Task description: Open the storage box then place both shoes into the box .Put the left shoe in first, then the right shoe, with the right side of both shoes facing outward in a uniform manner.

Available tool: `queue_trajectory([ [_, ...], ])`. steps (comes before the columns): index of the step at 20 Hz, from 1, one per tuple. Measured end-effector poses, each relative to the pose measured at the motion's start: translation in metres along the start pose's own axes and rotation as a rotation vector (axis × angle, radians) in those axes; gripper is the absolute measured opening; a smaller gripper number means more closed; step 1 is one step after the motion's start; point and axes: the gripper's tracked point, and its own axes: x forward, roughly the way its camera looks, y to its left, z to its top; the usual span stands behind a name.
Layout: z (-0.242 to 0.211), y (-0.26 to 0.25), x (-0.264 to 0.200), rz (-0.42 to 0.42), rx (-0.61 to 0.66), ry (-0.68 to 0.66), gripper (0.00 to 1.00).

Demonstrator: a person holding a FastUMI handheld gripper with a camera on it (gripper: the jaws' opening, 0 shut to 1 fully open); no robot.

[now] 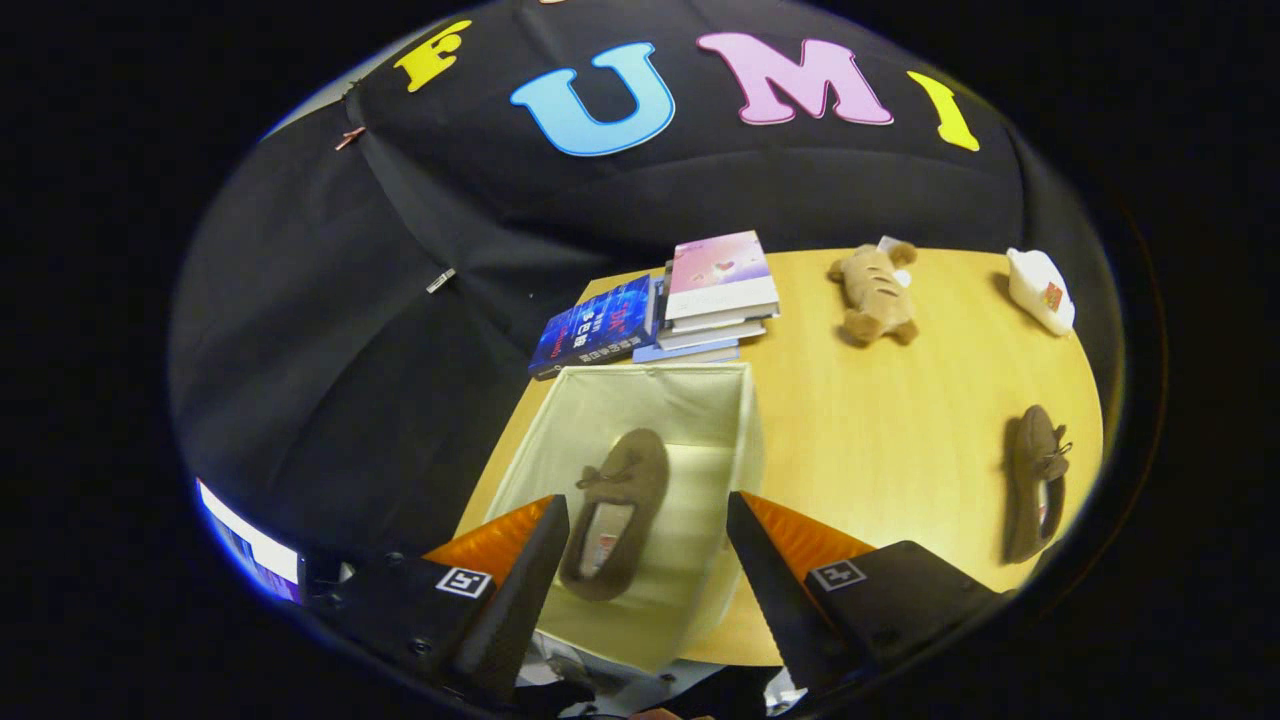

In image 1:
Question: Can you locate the brown bread plush toy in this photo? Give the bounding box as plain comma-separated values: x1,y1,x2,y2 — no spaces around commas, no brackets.
827,240,921,348

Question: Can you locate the brown fuzzy slipper shoe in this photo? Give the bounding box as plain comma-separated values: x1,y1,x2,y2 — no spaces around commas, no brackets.
557,428,671,603
1002,404,1073,565

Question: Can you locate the lit display screen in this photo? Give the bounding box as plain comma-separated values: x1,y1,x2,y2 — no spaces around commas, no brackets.
195,478,303,604

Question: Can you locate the black backdrop cloth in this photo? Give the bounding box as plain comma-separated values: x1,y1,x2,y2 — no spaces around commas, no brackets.
168,0,1121,591

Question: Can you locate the white plush toy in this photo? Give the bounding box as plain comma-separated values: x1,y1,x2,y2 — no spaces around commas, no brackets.
1005,247,1077,337

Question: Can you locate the white book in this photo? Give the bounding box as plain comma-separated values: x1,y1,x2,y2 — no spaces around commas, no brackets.
657,315,769,351

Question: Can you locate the green fabric storage box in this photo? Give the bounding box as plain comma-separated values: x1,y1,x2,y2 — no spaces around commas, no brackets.
455,362,766,676

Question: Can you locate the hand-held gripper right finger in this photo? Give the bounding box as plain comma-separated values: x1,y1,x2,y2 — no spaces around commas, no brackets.
725,490,1006,696

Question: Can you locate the pink cover book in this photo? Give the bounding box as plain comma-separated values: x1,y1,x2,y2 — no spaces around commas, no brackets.
664,230,781,323

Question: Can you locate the pale blue book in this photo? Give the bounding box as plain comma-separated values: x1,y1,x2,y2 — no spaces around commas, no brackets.
632,338,743,366

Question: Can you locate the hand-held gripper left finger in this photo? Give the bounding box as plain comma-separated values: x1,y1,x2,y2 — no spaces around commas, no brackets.
300,494,571,701

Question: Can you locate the dark blue book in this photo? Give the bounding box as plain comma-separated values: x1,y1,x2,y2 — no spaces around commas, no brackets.
528,273,661,381

